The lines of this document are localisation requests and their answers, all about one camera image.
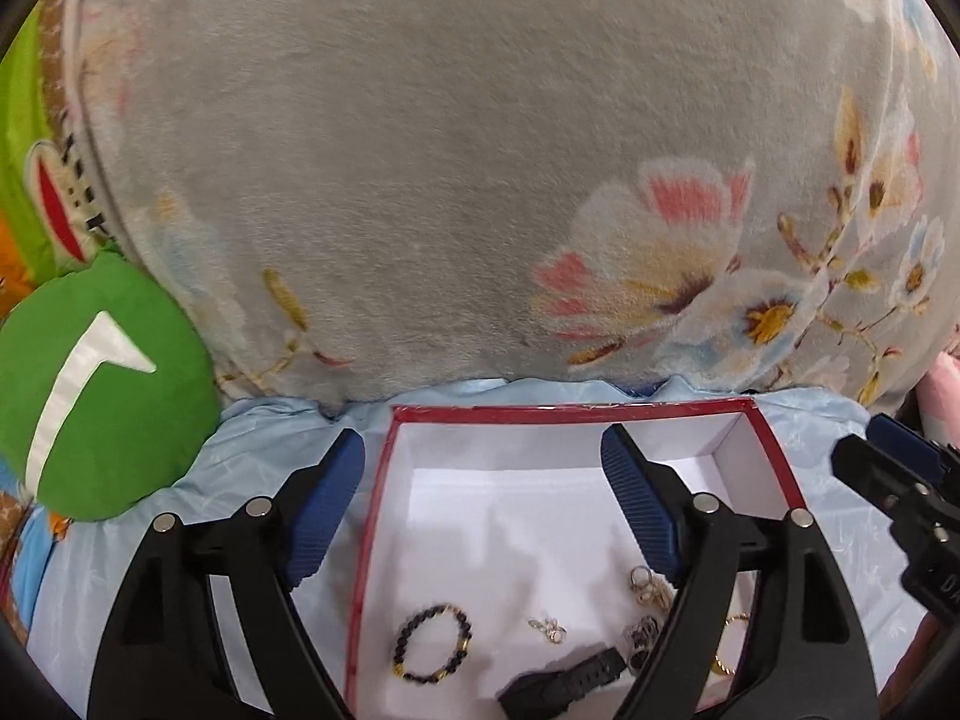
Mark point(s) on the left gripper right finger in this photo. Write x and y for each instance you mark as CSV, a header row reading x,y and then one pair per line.
x,y
650,496

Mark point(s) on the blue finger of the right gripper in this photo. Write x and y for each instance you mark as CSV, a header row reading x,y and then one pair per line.
x,y
936,463

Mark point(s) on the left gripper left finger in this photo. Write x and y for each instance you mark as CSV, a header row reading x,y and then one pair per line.
x,y
316,499

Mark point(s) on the gold hoop pendant earring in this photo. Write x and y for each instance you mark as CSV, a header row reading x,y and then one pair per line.
x,y
550,629

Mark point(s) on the gold chain bangle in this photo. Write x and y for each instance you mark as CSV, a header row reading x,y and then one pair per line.
x,y
730,647

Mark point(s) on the pink white plush pillow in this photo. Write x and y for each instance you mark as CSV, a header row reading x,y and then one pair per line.
x,y
938,396

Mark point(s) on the light blue palm bedsheet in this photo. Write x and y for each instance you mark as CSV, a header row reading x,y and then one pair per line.
x,y
262,441

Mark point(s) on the red gift box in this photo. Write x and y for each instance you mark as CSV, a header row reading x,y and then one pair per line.
x,y
504,513

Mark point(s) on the green plush pillow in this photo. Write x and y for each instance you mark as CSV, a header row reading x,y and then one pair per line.
x,y
108,393

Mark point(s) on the grey floral blanket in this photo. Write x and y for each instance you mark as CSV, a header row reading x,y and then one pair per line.
x,y
356,198

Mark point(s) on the colourful cartoon blanket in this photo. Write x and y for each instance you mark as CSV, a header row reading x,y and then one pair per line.
x,y
51,225

